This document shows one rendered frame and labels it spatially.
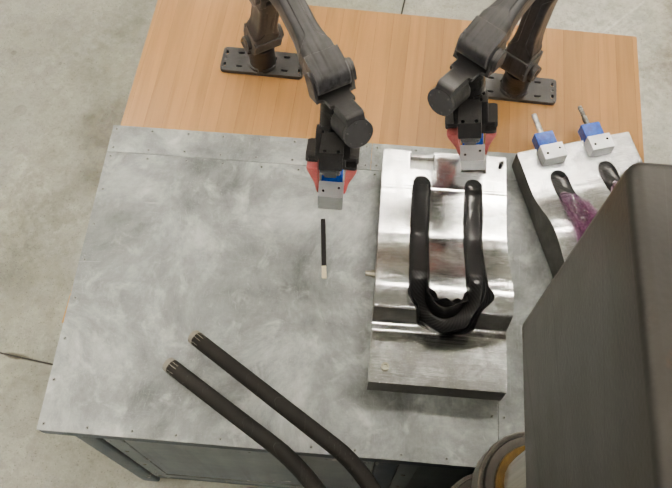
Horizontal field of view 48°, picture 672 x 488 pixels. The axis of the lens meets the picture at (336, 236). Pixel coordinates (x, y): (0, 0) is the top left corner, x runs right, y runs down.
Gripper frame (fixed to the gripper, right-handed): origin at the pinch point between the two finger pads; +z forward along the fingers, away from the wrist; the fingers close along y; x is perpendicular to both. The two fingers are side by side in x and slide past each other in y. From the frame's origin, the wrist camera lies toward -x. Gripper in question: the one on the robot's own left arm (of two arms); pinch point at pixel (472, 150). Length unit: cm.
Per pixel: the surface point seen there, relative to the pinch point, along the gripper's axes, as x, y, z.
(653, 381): -110, 10, -73
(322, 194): -15.7, -28.8, -2.1
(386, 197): -8.5, -17.6, 5.1
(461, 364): -38.0, -2.0, 21.9
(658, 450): -112, 10, -73
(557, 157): 6.5, 17.5, 7.6
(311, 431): -56, -28, 18
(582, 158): 9.5, 23.0, 10.4
